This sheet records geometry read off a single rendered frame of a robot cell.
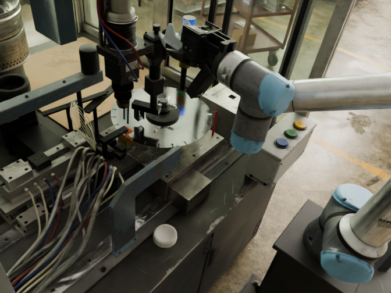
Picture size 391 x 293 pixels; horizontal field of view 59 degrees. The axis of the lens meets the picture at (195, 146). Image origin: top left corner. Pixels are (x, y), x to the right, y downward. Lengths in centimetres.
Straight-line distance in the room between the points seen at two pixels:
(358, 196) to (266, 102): 46
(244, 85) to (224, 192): 58
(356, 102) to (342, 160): 196
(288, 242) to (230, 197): 23
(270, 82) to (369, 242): 43
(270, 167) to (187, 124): 31
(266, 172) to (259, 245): 87
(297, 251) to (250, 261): 85
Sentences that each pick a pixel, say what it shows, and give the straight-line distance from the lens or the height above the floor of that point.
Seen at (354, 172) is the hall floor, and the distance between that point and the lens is 270.
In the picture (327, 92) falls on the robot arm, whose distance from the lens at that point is 80.
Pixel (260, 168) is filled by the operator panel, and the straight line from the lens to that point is 121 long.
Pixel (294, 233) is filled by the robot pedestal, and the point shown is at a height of 75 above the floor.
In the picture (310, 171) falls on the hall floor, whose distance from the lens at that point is 254.
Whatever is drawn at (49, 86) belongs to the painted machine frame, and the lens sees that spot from 111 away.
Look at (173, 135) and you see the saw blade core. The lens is 106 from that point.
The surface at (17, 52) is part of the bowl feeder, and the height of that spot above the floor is 95.
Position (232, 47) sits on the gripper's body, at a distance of 75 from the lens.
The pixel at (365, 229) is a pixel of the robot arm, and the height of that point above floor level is 104.
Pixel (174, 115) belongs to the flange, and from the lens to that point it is 112.
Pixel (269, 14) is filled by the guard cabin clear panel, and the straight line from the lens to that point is 134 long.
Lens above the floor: 163
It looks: 41 degrees down
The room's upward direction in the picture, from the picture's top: 9 degrees clockwise
